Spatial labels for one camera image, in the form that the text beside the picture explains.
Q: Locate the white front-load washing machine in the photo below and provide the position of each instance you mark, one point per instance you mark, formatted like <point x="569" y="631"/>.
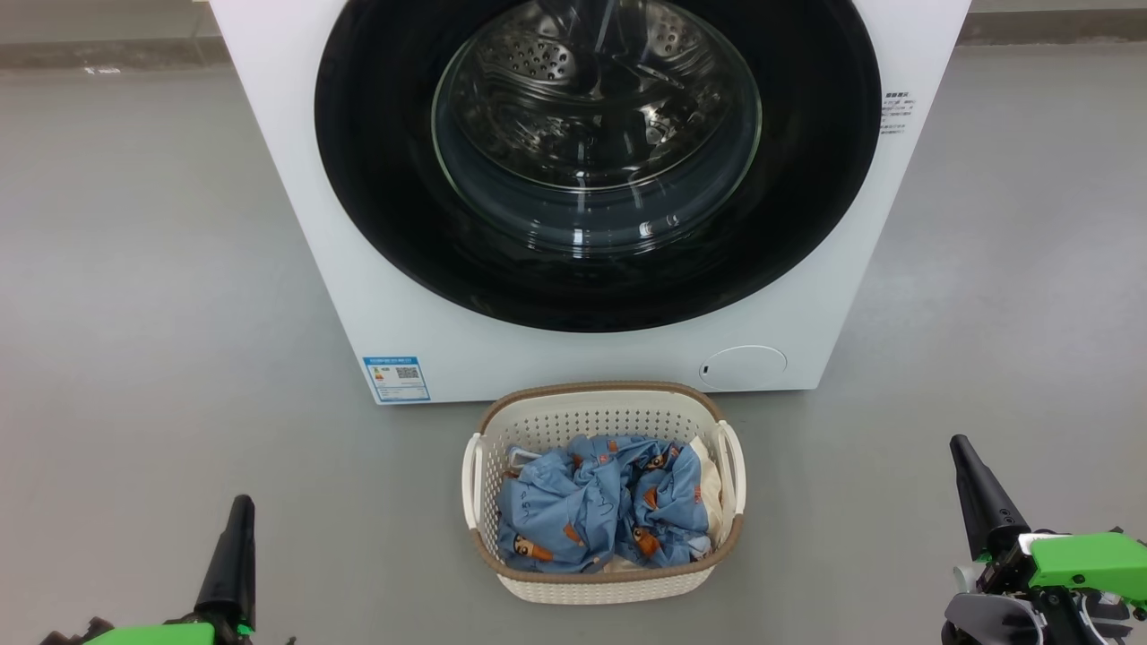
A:
<point x="287" y="179"/>

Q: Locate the cream perforated basket brown rim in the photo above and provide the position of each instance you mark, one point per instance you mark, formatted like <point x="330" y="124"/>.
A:
<point x="591" y="587"/>

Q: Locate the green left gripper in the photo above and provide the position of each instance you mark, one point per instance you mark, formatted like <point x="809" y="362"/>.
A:
<point x="152" y="636"/>

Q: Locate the blue energy label sticker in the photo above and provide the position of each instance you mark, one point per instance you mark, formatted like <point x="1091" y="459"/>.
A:
<point x="396" y="378"/>

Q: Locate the round white filter cover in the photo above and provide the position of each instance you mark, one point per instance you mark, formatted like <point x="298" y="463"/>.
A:
<point x="744" y="367"/>

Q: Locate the washing machine glass door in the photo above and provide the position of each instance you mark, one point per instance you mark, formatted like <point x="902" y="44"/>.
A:
<point x="376" y="179"/>

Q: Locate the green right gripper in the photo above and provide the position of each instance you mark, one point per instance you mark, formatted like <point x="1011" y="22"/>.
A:
<point x="1084" y="564"/>

